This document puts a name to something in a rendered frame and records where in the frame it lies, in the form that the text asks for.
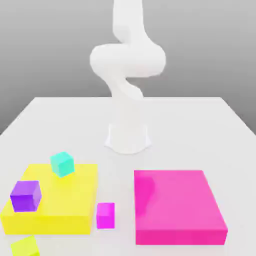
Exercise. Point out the small lime yellow cube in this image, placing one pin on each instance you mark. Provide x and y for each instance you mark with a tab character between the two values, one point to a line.
25	247

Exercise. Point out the large pink box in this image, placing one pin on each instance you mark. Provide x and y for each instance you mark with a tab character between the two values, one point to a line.
180	204

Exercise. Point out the large yellow box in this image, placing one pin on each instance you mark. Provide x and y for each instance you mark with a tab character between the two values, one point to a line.
66	202

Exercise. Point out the small purple cube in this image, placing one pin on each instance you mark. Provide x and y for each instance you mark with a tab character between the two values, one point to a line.
25	197

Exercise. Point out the small turquoise cube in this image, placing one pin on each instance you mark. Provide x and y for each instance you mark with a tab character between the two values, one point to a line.
63	164

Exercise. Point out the small magenta cube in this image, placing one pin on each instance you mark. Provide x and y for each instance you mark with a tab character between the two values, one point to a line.
105	216

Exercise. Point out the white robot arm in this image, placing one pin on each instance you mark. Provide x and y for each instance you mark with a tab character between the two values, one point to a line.
128	60

